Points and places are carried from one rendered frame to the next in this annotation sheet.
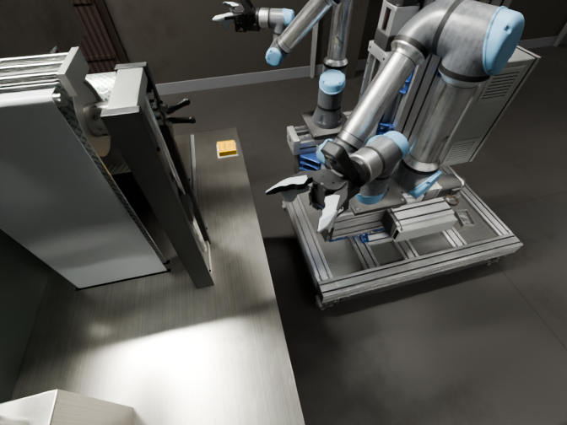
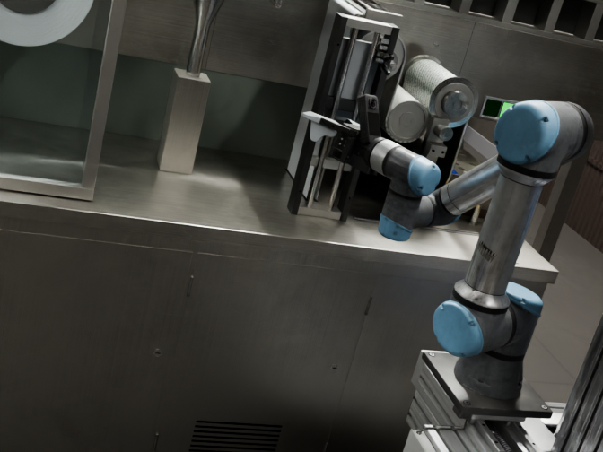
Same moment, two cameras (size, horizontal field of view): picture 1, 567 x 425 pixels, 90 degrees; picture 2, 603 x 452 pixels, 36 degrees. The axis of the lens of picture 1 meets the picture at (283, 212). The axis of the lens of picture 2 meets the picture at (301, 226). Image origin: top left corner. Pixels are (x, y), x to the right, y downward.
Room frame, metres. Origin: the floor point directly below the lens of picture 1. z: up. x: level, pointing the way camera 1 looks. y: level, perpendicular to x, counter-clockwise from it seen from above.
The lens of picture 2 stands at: (0.13, -2.15, 1.76)
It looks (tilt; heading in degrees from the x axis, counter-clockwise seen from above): 21 degrees down; 84
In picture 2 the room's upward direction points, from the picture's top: 15 degrees clockwise
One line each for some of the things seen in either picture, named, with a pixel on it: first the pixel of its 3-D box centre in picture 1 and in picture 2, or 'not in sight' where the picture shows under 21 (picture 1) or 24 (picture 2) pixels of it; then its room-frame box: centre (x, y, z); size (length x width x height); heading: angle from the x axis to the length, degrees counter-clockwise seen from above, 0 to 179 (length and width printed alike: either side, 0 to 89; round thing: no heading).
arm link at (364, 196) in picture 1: (367, 180); (404, 212); (0.55, -0.23, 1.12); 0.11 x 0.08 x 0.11; 41
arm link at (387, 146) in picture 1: (382, 153); (412, 172); (0.54, -0.24, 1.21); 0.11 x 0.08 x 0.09; 131
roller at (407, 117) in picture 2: not in sight; (393, 108); (0.59, 0.52, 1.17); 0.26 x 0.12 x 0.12; 103
